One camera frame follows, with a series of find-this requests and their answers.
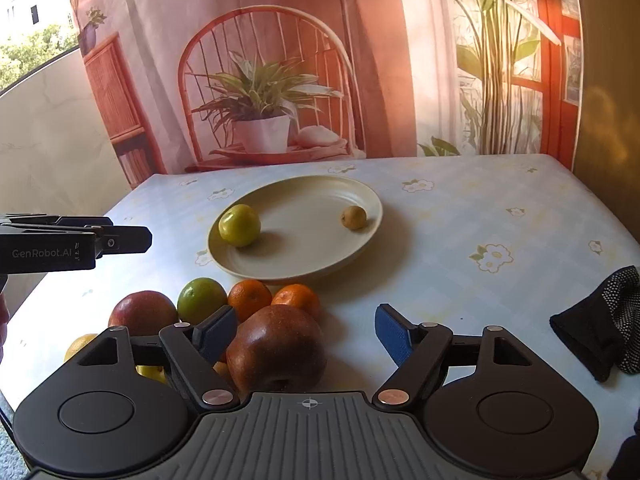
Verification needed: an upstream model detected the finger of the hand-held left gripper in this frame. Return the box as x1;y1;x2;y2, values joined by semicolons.
0;214;115;229
93;225;152;260

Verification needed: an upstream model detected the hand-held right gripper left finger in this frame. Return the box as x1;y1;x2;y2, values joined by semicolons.
67;305;241;414

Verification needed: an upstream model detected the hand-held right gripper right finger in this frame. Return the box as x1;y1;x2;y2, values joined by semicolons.
374;303;547;414

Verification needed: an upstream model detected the small green round fruit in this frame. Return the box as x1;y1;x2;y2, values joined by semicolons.
177;278;228;326

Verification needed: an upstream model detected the dark red apple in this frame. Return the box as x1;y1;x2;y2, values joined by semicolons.
226;305;328;395

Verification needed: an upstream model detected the bright red apple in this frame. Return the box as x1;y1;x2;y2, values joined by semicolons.
108;291;179;336

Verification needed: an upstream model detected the yellow-green round fruit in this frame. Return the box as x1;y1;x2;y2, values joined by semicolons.
136;364;168;385

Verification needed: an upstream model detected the large yellow lemon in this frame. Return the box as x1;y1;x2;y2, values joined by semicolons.
64;333;99;363

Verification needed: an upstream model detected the cream round plate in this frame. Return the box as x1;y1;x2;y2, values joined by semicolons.
207;175;384;281

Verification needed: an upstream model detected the orange mandarin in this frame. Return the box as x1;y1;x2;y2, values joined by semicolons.
271;284;321;318
228;279;273;322

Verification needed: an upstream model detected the green apple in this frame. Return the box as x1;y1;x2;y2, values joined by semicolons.
218;204;262;248

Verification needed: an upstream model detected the small brown longan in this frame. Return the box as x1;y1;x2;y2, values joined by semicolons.
341;205;367;231

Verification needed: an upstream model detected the black dotted glove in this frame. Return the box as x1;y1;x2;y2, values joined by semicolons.
550;266;640;383

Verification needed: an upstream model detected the printed backdrop cloth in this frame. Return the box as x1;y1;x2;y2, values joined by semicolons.
65;0;583;191

